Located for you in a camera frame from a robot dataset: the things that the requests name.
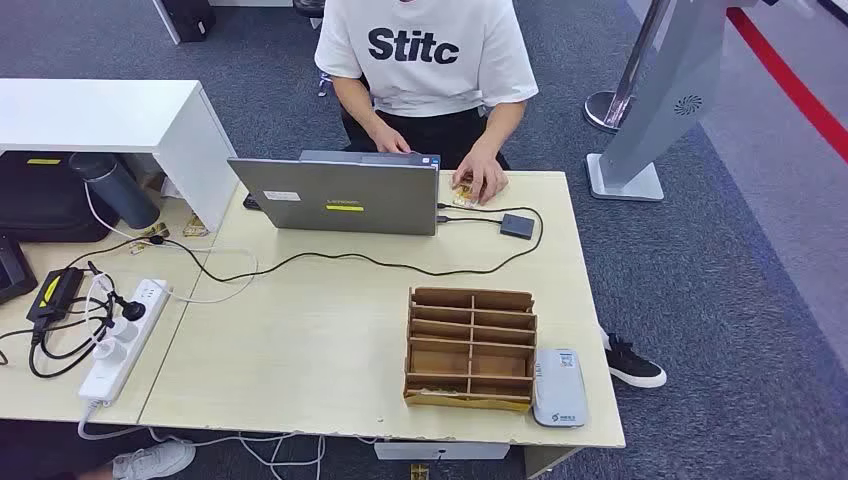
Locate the flat white box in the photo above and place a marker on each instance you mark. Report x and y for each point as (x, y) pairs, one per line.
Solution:
(440, 451)

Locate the person's right forearm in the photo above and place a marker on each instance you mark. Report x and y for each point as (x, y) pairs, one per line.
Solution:
(358, 106)

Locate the black cabinet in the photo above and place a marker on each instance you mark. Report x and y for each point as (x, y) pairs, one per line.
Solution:
(189, 16)

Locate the black phone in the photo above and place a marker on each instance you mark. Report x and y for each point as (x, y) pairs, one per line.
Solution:
(251, 203)

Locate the black bag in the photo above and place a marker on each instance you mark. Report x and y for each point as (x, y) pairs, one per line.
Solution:
(46, 199)

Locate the small gold object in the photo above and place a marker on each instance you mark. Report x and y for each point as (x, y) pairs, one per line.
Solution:
(418, 472)

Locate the person's right hand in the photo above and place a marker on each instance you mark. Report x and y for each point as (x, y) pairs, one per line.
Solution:
(387, 140)

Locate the black plug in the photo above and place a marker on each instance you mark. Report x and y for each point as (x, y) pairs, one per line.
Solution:
(132, 310)

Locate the small black box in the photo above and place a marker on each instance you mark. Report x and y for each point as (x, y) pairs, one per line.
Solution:
(517, 226)

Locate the white card reader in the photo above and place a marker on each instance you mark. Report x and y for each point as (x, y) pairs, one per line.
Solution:
(560, 391)

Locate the white shelf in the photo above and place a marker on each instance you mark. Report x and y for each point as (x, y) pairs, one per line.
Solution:
(99, 112)

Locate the black shoe white sole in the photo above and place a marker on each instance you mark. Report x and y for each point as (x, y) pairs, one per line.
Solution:
(632, 366)

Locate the chrome stanchion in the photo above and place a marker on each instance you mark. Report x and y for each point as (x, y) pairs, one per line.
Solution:
(613, 106)

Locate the grey laptop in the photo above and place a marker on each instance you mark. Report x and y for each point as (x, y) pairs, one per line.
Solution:
(344, 199)

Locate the grey kiosk stand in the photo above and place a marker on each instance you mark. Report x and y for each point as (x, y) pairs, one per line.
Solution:
(669, 93)

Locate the wooden compartment organizer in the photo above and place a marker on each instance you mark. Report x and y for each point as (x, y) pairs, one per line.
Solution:
(470, 361)

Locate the dark grey bottle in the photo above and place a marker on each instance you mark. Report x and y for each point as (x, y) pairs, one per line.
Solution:
(119, 192)

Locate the person's left forearm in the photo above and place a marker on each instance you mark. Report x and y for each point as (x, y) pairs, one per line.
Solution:
(498, 129)

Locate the white plug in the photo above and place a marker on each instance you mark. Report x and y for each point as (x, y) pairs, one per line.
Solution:
(123, 330)
(109, 351)

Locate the white power strip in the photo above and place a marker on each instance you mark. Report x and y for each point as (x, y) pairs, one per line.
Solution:
(116, 371)

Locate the black power adapter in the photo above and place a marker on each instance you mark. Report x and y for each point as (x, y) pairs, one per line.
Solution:
(56, 295)

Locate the person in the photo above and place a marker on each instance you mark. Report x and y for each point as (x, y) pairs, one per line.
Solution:
(424, 73)

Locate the person's left hand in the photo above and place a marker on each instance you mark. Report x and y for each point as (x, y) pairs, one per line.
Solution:
(484, 173)

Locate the gold wrapper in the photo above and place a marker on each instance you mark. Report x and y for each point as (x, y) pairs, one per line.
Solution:
(195, 227)
(151, 233)

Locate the ID card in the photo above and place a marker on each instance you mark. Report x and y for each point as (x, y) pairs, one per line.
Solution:
(464, 195)

